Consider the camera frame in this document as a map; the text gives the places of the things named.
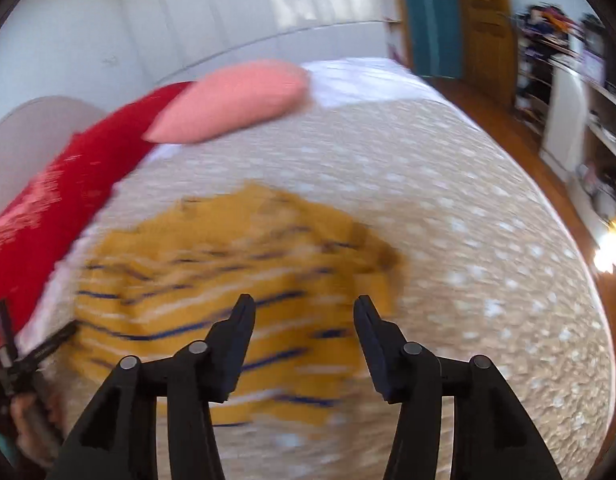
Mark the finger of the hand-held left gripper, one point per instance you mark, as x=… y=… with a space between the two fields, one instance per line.
x=49 y=347
x=4 y=331

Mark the person's left hand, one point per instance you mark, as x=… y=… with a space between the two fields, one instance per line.
x=35 y=427

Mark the white wardrobe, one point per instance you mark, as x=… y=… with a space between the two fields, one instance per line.
x=213 y=10

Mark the beige dotted blanket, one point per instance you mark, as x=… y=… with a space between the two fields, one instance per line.
x=462 y=240

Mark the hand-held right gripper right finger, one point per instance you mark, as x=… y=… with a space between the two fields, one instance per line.
x=375 y=346

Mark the wooden door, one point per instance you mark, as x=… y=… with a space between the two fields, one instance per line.
x=487 y=20

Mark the yellow striped shirt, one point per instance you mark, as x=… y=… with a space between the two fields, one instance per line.
x=228 y=280

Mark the grey bed headboard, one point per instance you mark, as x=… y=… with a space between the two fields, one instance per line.
x=28 y=135

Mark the red patterned pillow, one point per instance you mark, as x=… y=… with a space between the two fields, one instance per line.
x=63 y=200

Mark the white bed sheet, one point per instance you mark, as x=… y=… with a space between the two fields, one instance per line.
x=368 y=80

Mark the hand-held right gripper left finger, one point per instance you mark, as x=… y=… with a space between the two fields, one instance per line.
x=237 y=342

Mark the cluttered white shelf unit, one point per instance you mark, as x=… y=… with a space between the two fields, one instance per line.
x=577 y=90

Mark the pink pillow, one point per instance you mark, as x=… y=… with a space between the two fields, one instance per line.
x=233 y=100

